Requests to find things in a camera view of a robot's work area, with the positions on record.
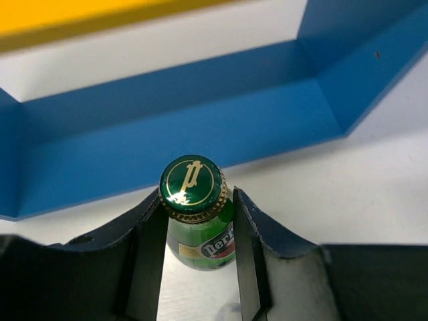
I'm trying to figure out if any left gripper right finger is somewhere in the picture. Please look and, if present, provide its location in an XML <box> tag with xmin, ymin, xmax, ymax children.
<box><xmin>233</xmin><ymin>189</ymin><xmax>427</xmax><ymax>320</ymax></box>

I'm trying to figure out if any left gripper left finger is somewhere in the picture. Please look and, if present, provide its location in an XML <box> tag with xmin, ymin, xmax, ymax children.
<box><xmin>1</xmin><ymin>192</ymin><xmax>168</xmax><ymax>320</ymax></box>

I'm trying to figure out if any blue and yellow wooden shelf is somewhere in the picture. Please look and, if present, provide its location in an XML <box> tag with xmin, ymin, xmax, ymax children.
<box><xmin>1</xmin><ymin>1</ymin><xmax>427</xmax><ymax>221</ymax></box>

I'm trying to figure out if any green Perrier bottle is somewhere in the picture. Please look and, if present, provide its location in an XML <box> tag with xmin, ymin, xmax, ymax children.
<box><xmin>158</xmin><ymin>154</ymin><xmax>235</xmax><ymax>272</ymax></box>

